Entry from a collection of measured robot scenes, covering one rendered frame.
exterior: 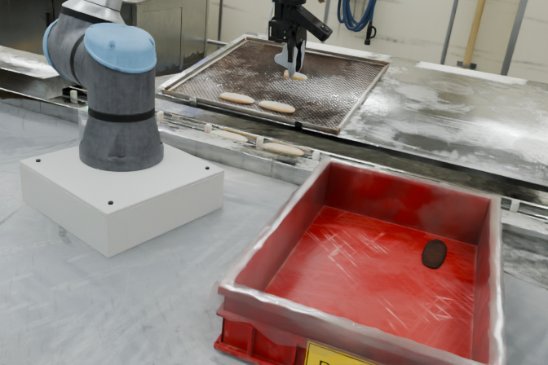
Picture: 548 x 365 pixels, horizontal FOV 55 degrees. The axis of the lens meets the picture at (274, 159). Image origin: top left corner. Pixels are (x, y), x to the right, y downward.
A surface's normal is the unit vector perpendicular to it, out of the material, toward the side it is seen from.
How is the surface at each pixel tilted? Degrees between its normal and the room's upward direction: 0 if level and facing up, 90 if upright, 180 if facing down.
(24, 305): 0
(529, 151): 10
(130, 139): 72
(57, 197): 90
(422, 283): 0
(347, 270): 0
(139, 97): 90
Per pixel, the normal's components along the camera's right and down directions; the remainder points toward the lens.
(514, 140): 0.03, -0.85
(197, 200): 0.78, 0.31
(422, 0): -0.40, 0.31
